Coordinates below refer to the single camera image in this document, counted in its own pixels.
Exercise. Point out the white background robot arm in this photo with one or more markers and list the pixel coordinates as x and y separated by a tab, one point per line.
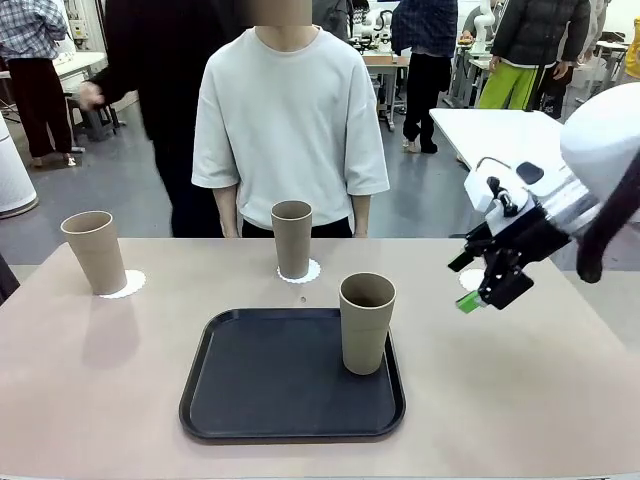
482	30

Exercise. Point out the person's left forearm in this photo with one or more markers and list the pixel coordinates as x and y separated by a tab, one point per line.
361	215

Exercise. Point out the grey plastic stool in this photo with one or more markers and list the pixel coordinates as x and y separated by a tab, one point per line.
102	122

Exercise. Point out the white cylindrical appliance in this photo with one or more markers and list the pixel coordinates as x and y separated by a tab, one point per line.
12	175

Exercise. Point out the person's right forearm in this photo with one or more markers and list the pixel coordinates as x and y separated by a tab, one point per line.
227	210

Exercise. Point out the white doily coaster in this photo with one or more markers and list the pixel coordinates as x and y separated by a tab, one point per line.
134	282
470	279
312	274

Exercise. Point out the bystander in yellow jacket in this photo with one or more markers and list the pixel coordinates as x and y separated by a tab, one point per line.
632	60

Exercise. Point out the person in white shirt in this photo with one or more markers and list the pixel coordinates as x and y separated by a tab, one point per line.
290	110

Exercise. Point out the black plastic tray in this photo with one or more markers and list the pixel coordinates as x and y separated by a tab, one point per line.
280	395

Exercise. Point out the bystander's bare hand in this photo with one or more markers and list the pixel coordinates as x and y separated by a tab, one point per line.
92	96

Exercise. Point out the bystander in lime green trousers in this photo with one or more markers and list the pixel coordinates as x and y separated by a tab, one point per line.
530	35

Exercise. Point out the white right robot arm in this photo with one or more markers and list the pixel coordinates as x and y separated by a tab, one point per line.
600	135

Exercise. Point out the bystander in dark checked top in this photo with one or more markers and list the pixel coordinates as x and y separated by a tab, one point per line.
425	25

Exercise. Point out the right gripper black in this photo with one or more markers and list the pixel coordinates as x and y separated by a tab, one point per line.
530	237

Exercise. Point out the bystander in plaid shirt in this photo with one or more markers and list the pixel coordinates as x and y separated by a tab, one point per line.
30	50

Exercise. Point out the large white table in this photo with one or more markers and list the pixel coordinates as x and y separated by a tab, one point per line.
500	135

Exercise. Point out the bystander in black clothes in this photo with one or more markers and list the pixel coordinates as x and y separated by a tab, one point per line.
165	100

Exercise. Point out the white workbench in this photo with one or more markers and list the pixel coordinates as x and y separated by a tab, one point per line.
80	62

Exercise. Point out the tall brown cup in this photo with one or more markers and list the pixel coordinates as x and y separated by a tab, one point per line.
97	255
365	340
291	240

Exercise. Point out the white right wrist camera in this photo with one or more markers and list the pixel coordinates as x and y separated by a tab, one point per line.
477	192

